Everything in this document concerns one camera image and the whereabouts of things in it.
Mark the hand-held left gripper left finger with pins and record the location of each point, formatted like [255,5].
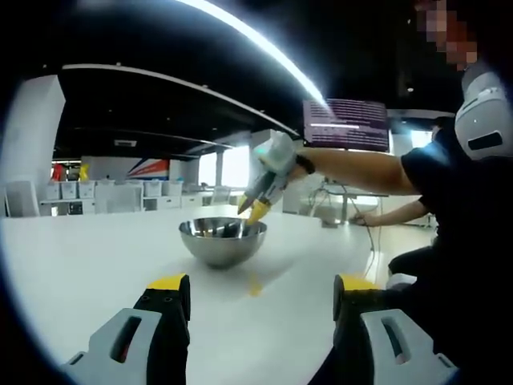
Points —
[164,321]

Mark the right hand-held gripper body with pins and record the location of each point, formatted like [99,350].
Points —
[276,154]

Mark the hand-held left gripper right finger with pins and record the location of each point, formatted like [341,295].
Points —
[352,321]

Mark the stainless steel bowl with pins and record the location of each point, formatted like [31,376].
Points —
[222,248]

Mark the single yellow QQ candy piece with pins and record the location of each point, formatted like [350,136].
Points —
[255,289]

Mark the person's right hand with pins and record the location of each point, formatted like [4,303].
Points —
[296,177]

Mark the white table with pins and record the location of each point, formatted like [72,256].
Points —
[100,256]

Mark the long bright ceiling light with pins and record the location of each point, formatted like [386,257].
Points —
[260,40]

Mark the white storage shelving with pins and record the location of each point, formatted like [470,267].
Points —
[120,196]

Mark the curved ceiling light band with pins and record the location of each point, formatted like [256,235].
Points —
[160,80]

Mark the person's black clothed torso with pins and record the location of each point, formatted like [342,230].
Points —
[473,240]

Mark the yellow container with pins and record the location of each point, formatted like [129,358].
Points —
[84,171]

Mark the red container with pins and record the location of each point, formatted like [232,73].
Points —
[58,171]

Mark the white framed board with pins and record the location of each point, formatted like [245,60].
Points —
[22,198]

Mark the white chest-worn device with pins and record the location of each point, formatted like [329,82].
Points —
[481,116]

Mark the white square pillar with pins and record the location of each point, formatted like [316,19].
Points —
[32,132]

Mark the wall monitor screen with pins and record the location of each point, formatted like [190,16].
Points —
[344,124]

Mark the red blue wall poster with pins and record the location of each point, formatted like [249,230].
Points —
[150,168]

